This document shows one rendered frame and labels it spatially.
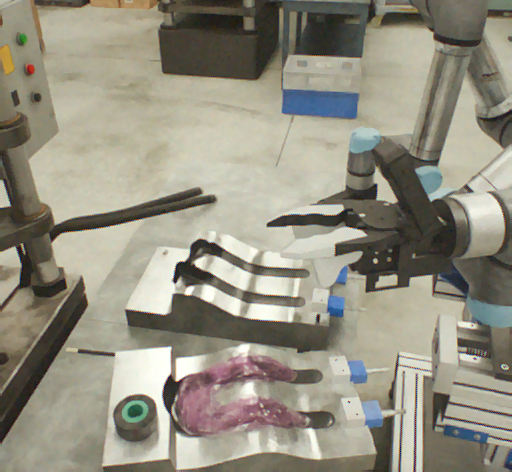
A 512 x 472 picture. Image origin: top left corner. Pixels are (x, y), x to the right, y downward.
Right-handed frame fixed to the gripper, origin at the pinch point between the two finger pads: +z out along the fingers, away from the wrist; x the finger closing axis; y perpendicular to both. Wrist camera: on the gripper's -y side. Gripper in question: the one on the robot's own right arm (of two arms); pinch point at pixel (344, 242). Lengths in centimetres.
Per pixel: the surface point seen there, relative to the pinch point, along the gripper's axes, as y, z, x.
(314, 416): -3, 0, -60
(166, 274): -46, -1, -24
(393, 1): 35, 66, 592
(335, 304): -0.9, -5.5, -32.5
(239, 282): -25.2, -4.4, -27.8
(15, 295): -87, 6, -32
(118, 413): -38, -10, -73
